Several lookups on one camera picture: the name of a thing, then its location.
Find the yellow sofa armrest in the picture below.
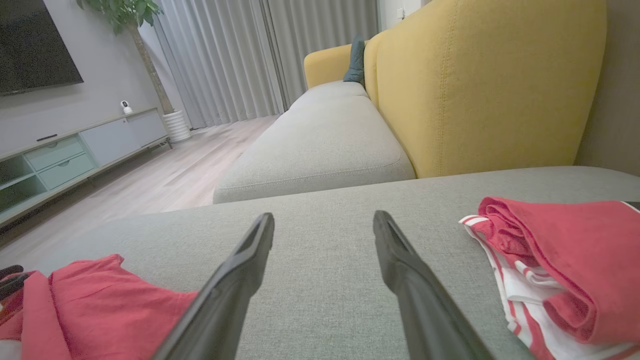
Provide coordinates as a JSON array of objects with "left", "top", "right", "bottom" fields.
[{"left": 303, "top": 44, "right": 353, "bottom": 90}]

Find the red t-shirt with white label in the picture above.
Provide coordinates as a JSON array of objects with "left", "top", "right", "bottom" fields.
[{"left": 0, "top": 254, "right": 199, "bottom": 360}]

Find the white ribbed plant pot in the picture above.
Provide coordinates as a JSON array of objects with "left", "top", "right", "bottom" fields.
[{"left": 162, "top": 110, "right": 192, "bottom": 144}]

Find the beige wooden partition panel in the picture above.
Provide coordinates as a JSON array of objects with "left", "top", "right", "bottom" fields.
[{"left": 575, "top": 0, "right": 640, "bottom": 176}]

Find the black flat screen television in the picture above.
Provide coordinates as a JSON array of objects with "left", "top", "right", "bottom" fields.
[{"left": 0, "top": 0, "right": 84, "bottom": 97}]

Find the teal throw cushion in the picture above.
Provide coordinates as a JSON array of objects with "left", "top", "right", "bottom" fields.
[{"left": 343, "top": 34, "right": 367, "bottom": 85}]

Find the green leafy indoor tree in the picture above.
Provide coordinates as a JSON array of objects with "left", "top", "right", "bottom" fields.
[{"left": 76, "top": 0, "right": 176, "bottom": 116}]

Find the red white striped garment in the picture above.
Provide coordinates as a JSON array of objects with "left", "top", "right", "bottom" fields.
[{"left": 459, "top": 215, "right": 640, "bottom": 360}]

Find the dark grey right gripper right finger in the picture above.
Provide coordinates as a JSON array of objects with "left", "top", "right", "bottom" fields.
[{"left": 373, "top": 210, "right": 496, "bottom": 360}]

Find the grey green television cabinet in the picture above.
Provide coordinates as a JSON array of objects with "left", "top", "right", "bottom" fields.
[{"left": 0, "top": 106, "right": 173, "bottom": 228}]

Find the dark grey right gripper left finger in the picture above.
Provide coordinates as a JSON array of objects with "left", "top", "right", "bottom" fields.
[{"left": 151, "top": 213, "right": 275, "bottom": 360}]

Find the grey fabric sofa chaise seat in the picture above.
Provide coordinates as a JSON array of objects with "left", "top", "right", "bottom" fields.
[{"left": 30, "top": 166, "right": 640, "bottom": 360}]

